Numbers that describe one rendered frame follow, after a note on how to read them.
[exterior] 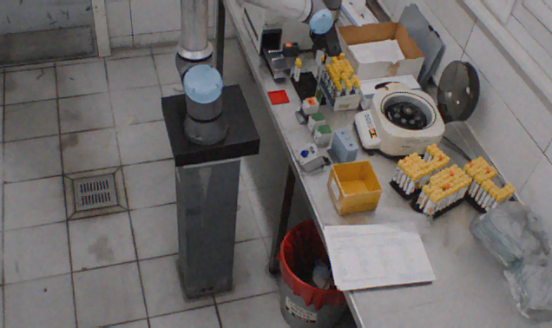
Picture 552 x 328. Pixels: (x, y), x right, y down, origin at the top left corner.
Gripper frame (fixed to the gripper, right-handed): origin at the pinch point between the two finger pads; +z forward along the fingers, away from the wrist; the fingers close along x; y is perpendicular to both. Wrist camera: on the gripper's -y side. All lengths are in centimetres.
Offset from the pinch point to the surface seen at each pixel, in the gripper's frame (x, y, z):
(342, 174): 5.1, -39.0, 13.7
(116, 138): 72, 85, 105
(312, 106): 4.8, -8.2, 11.0
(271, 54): 10.1, 25.1, 12.3
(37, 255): 117, 17, 105
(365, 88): -18.5, -2.7, 11.4
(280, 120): 15.3, -5.7, 18.2
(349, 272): 16, -73, 17
